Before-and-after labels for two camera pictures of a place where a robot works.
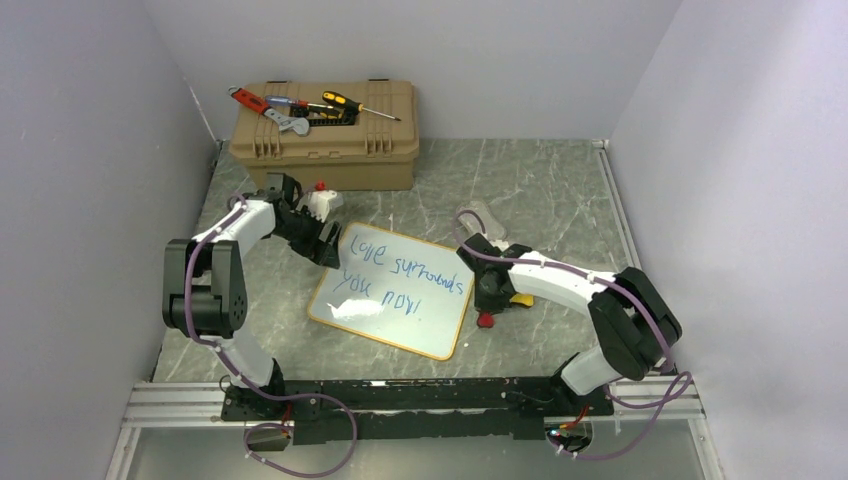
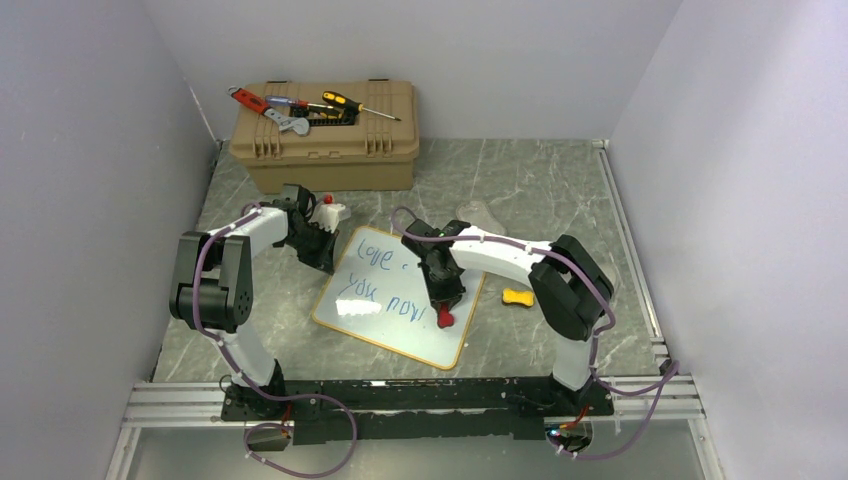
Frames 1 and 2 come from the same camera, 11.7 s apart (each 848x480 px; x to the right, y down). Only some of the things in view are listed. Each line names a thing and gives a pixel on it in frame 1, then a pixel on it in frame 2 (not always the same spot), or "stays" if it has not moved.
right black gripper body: [486, 300] to [442, 287]
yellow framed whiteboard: [406, 291] stays
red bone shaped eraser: [485, 320] to [445, 318]
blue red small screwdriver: [287, 101] stays
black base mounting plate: [324, 411] stays
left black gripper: [323, 253] stays
